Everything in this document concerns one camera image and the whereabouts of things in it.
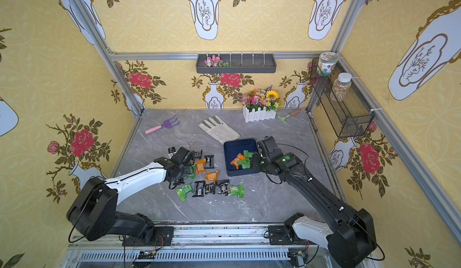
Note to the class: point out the green cookie packet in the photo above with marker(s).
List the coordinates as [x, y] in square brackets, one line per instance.
[190, 172]
[247, 163]
[237, 191]
[183, 191]

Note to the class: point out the checkered black cookie packet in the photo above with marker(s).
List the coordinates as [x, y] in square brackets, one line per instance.
[223, 186]

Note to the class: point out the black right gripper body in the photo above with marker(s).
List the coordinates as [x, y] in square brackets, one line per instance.
[260, 158]

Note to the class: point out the small circuit board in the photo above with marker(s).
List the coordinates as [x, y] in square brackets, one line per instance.
[147, 255]
[297, 259]

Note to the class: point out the white fence flower pot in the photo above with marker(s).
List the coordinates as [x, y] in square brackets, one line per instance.
[260, 104]

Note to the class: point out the small circuit board left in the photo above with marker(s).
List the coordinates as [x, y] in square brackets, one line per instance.
[147, 255]

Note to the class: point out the green garden trowel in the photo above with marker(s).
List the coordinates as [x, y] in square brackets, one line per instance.
[284, 118]

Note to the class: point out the white fabric garden glove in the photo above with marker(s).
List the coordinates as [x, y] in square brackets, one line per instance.
[215, 127]

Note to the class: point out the orange cookie packet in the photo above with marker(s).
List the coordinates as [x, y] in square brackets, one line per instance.
[200, 166]
[236, 161]
[211, 176]

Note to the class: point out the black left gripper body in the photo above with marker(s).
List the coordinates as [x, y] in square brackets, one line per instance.
[185, 156]

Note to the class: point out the small circuit board right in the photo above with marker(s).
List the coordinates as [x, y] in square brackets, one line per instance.
[297, 259]

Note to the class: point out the white lid labelled jar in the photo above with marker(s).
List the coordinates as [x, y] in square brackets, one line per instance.
[326, 63]

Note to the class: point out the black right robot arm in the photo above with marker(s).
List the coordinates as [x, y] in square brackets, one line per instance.
[348, 234]

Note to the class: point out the pink artificial flowers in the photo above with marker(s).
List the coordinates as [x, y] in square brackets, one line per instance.
[216, 61]

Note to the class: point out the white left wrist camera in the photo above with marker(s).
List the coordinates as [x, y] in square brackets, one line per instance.
[171, 152]

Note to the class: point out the pink purple garden rake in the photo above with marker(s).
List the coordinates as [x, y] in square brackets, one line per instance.
[168, 123]

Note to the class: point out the small dark cookie packet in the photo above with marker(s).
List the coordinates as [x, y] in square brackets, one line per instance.
[197, 155]

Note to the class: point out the black wire mesh basket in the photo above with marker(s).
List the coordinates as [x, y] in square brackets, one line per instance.
[350, 116]

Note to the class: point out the dark blue storage box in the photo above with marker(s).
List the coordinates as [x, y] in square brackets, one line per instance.
[232, 149]

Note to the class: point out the grey wall shelf tray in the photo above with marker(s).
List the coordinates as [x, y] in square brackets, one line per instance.
[239, 63]

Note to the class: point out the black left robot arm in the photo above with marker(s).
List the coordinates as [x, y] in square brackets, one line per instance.
[94, 212]

